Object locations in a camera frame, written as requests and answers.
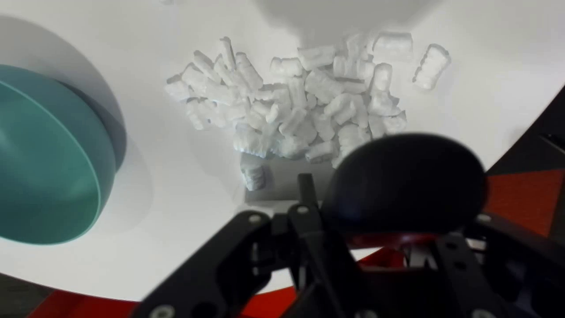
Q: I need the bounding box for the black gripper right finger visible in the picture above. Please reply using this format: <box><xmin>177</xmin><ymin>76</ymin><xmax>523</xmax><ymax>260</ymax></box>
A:
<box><xmin>435</xmin><ymin>214</ymin><xmax>565</xmax><ymax>318</ymax></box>

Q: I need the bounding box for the round white table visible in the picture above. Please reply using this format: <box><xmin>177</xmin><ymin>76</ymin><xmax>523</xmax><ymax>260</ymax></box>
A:
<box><xmin>0</xmin><ymin>0</ymin><xmax>565</xmax><ymax>302</ymax></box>

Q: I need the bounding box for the teal bowl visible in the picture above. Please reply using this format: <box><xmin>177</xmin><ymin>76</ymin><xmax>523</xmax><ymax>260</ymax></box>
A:
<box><xmin>0</xmin><ymin>62</ymin><xmax>129</xmax><ymax>245</ymax></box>

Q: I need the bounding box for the white foam piece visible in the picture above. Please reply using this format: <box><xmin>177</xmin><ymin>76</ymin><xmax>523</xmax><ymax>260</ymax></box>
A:
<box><xmin>412</xmin><ymin>42</ymin><xmax>454</xmax><ymax>92</ymax></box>

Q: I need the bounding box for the pile of white foam pieces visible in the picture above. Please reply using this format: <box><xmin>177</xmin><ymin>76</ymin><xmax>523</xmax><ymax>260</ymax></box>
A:
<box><xmin>163</xmin><ymin>32</ymin><xmax>414</xmax><ymax>192</ymax></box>

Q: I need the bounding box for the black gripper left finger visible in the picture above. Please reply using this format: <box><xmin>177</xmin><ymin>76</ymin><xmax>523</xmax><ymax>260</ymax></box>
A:
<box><xmin>133</xmin><ymin>173</ymin><xmax>378</xmax><ymax>318</ymax></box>

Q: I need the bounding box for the large orange tub armchair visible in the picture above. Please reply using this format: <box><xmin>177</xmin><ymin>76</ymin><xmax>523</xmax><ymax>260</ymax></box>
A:
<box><xmin>29</xmin><ymin>166</ymin><xmax>565</xmax><ymax>318</ymax></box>

